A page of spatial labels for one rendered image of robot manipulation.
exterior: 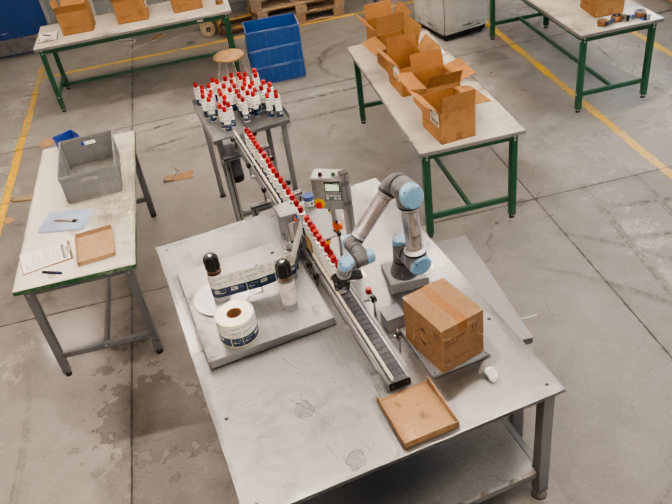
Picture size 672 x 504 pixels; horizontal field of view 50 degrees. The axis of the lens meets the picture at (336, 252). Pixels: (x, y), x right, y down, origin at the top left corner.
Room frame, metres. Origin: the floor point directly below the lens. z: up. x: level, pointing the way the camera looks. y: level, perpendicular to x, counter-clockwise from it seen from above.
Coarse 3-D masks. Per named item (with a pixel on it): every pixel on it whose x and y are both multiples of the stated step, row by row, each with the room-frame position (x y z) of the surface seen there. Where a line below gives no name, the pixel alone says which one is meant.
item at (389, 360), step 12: (324, 276) 3.13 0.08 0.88; (348, 300) 2.90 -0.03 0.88; (360, 312) 2.80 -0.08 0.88; (360, 324) 2.71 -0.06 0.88; (372, 324) 2.69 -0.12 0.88; (372, 336) 2.61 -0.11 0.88; (384, 348) 2.51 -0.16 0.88; (384, 360) 2.43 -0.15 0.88; (396, 360) 2.42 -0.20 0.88; (384, 372) 2.36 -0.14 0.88; (396, 372) 2.35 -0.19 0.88
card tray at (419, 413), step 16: (432, 384) 2.25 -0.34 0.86; (384, 400) 2.23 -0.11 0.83; (400, 400) 2.22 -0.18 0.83; (416, 400) 2.20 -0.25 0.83; (432, 400) 2.19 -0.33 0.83; (400, 416) 2.12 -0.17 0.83; (416, 416) 2.11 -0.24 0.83; (432, 416) 2.10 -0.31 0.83; (448, 416) 2.08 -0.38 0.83; (400, 432) 2.04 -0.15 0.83; (416, 432) 2.02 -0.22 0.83; (432, 432) 1.99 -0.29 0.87
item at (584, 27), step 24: (528, 0) 7.11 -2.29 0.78; (552, 0) 7.00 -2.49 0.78; (576, 0) 6.90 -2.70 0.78; (528, 24) 7.94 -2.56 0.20; (576, 24) 6.31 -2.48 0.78; (624, 24) 6.14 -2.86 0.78; (648, 24) 6.13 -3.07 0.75; (648, 48) 6.18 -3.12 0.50; (648, 72) 6.18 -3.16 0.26; (576, 96) 6.11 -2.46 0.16
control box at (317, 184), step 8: (312, 176) 3.21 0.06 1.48; (328, 176) 3.19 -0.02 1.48; (336, 176) 3.18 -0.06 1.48; (312, 184) 3.19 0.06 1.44; (320, 184) 3.18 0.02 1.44; (312, 192) 3.20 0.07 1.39; (320, 192) 3.18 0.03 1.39; (328, 192) 3.17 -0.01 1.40; (336, 192) 3.15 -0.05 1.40; (320, 200) 3.18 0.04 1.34; (328, 200) 3.17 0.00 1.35; (336, 200) 3.15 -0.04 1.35; (328, 208) 3.17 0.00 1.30; (336, 208) 3.16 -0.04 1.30; (344, 208) 3.14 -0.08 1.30
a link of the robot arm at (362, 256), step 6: (354, 246) 2.90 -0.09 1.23; (360, 246) 2.89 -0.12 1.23; (354, 252) 2.86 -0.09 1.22; (360, 252) 2.84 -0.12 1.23; (366, 252) 2.83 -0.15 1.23; (372, 252) 2.83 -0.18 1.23; (354, 258) 2.80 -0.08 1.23; (360, 258) 2.80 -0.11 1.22; (366, 258) 2.80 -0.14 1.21; (372, 258) 2.81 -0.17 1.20; (360, 264) 2.79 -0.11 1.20; (366, 264) 2.80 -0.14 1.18
